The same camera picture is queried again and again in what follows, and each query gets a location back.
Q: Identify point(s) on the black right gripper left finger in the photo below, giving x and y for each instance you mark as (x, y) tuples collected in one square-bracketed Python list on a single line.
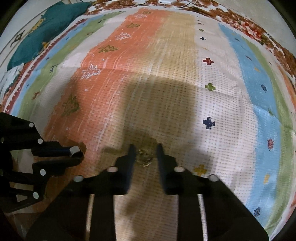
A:
[(114, 180)]

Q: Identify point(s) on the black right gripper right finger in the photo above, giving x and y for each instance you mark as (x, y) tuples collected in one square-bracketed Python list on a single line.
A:
[(198, 202)]

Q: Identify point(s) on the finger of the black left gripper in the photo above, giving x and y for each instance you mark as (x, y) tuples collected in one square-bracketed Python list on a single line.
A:
[(58, 166), (54, 149)]

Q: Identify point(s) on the white crumpled cloth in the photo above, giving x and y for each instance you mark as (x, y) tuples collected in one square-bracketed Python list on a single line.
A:
[(9, 78)]

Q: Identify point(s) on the striped colourful play mat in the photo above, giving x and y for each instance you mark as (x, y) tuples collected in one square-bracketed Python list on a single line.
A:
[(215, 98)]

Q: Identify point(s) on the teal blue pillow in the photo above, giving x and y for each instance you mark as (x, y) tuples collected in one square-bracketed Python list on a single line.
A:
[(56, 19)]

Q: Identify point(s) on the white power adapter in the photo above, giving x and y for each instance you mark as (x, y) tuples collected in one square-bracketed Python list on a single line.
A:
[(170, 2)]

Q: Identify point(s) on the floral red brown bedsheet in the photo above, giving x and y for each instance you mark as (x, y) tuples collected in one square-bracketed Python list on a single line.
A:
[(211, 9)]

